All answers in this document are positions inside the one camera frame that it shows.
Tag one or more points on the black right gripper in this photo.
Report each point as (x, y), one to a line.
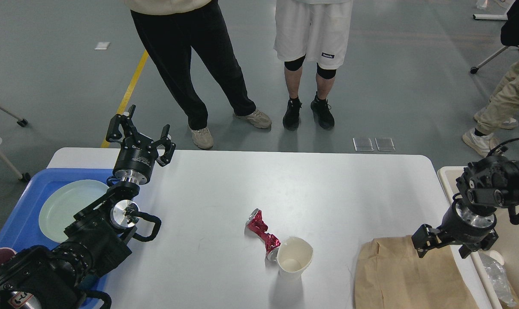
(460, 226)

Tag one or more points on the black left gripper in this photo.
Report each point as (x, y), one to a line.
(137, 157)

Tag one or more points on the brown paper bag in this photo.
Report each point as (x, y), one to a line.
(390, 275)

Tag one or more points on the green plate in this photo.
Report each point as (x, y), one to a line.
(59, 209)

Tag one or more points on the crushed red can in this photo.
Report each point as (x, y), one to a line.
(256, 224)

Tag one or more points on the white paper cup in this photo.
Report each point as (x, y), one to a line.
(293, 258)

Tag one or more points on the aluminium foil tray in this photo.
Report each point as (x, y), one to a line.
(498, 279)

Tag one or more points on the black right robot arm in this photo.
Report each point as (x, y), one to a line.
(484, 186)

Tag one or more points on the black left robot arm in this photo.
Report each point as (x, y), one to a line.
(126, 214)

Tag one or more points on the small white cup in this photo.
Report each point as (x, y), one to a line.
(496, 256)

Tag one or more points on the beige plastic bin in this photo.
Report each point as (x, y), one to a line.
(508, 246)

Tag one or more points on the grey floor plate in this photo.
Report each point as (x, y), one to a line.
(363, 144)
(385, 144)

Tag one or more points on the rolling stand leg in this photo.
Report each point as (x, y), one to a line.
(19, 120)

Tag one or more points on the blue plastic tray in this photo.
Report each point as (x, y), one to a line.
(23, 206)

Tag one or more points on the person in khaki trousers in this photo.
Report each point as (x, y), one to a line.
(504, 101)

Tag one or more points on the person in white shorts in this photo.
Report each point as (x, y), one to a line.
(311, 30)

